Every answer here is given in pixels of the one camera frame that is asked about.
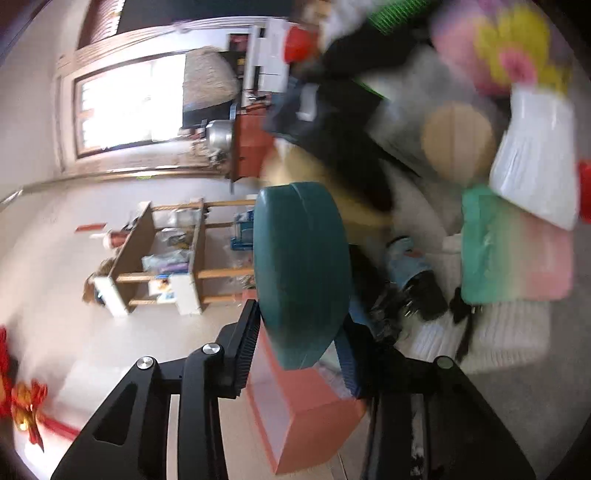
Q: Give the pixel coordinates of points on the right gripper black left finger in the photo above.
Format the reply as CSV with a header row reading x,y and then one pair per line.
x,y
126,438

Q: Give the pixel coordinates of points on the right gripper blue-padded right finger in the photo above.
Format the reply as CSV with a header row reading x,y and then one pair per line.
x,y
427,419

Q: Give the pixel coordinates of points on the teal round cushion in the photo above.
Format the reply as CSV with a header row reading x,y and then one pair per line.
x,y
302,270

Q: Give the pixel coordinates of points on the wooden shelf rack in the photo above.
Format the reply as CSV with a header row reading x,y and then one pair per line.
x,y
159,259

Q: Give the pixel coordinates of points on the pastel pink green pouch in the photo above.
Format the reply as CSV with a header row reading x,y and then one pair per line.
x,y
508,254

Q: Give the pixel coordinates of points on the yellow black striped cloth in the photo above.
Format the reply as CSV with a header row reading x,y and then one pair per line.
x,y
286,163

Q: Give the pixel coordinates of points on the white ribbed pot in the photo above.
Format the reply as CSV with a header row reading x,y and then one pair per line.
x,y
535,167

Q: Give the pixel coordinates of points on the round wooden disc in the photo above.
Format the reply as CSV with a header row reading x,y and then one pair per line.
x,y
459,142

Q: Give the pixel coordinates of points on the red cone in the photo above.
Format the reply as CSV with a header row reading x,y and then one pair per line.
x,y
584,170

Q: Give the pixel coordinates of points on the orange wooden cabinet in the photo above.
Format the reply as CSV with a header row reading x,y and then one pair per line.
x,y
251,143

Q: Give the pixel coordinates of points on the black garment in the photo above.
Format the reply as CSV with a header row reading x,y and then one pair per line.
x,y
326,110

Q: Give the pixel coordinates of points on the red plastic basin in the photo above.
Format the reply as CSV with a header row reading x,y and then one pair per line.
x,y
300,44

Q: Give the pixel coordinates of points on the green black glove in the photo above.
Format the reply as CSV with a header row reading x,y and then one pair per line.
x,y
397,14

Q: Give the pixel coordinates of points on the red orange wall ornament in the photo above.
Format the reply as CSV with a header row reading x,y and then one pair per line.
x,y
23,403

